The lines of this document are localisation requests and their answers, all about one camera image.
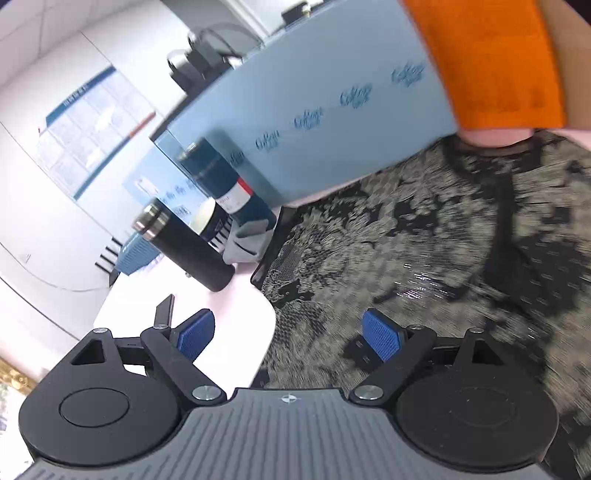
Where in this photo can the wall poster with blue border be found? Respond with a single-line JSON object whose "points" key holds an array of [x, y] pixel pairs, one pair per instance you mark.
{"points": [[85, 132]]}

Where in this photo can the dark blue cylindrical canister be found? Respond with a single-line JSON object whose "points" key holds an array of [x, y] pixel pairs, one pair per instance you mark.
{"points": [[223, 171]]}

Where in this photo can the black thermos bottle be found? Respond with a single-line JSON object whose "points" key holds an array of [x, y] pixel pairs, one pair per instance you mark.
{"points": [[158, 225]]}

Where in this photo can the white striped cup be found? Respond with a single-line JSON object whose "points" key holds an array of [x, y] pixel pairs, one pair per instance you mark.
{"points": [[212, 224]]}

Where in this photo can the grey folded cloth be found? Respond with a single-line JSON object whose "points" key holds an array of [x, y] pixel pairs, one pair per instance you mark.
{"points": [[248, 242]]}

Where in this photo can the light blue partition board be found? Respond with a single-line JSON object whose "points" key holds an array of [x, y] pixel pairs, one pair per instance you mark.
{"points": [[338, 96]]}

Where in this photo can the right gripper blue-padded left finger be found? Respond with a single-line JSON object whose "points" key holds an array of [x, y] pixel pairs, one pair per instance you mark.
{"points": [[172, 352]]}

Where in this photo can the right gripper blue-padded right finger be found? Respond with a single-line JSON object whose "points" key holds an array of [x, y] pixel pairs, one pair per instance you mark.
{"points": [[403, 351]]}

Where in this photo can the black and beige patterned shirt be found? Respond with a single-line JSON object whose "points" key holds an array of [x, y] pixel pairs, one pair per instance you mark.
{"points": [[457, 236]]}

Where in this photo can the small black rectangular object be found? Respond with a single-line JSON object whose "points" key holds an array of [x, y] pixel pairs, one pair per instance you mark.
{"points": [[163, 313]]}

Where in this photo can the orange and brown cardboard box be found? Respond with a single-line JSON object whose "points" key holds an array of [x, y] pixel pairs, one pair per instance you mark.
{"points": [[511, 67]]}

